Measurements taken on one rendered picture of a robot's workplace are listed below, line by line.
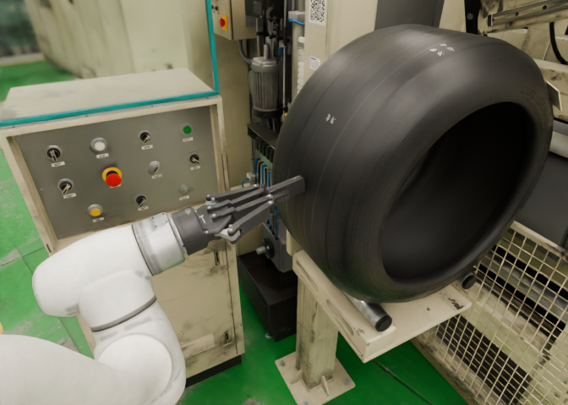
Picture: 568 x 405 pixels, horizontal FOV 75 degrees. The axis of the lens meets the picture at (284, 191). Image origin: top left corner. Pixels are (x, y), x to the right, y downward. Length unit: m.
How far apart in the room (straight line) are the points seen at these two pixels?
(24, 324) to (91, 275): 1.86
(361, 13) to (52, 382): 0.87
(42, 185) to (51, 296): 0.61
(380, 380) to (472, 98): 1.47
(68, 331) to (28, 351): 1.97
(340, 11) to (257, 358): 1.53
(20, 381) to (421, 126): 0.56
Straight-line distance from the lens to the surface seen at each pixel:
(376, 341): 0.95
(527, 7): 1.07
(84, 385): 0.39
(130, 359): 0.57
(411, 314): 1.09
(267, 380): 1.87
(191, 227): 0.60
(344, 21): 0.94
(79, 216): 1.24
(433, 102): 0.63
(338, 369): 1.90
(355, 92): 0.66
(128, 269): 0.60
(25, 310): 2.52
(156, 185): 1.21
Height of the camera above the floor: 1.60
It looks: 32 degrees down
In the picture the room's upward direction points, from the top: straight up
